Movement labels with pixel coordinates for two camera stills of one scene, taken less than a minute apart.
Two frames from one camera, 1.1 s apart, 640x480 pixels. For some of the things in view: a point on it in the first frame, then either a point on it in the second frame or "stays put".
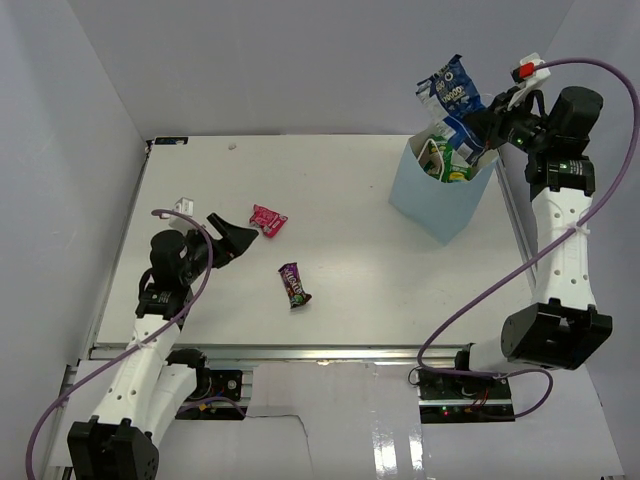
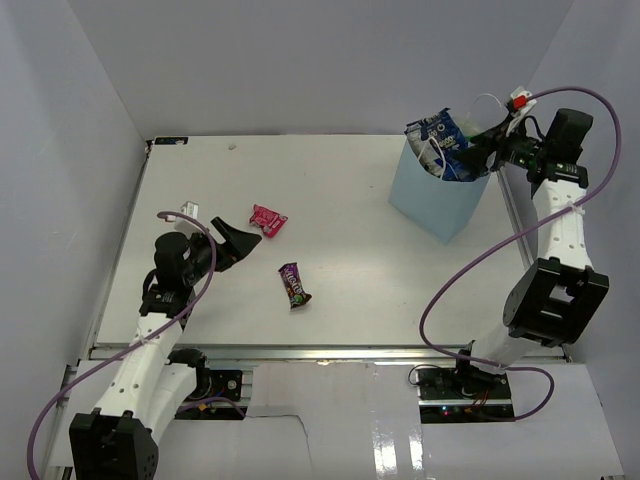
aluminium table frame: [334, 271] stays put
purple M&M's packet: [291, 278] stays put
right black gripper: [491, 123] -> [495, 140]
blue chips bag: [453, 99] -> [437, 141]
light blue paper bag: [444, 209] stays put
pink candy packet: [269, 220] stays put
